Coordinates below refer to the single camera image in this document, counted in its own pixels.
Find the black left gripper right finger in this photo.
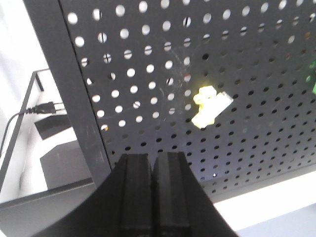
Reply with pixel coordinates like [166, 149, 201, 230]
[152, 152, 237, 237]

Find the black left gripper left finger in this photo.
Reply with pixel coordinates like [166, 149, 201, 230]
[35, 154, 153, 237]

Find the white standing desk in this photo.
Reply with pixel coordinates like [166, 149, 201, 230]
[215, 172, 316, 237]

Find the black power plug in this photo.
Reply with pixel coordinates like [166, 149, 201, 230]
[24, 101, 65, 114]

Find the black perforated pegboard panel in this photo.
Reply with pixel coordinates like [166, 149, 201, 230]
[24, 0, 316, 199]

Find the yellow rotary switch lower left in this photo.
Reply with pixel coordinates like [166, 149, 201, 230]
[191, 85, 234, 129]

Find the black power cable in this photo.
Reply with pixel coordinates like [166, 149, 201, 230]
[0, 111, 28, 154]

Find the green rotary switch lower middle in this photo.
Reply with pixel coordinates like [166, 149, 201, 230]
[306, 60, 316, 95]

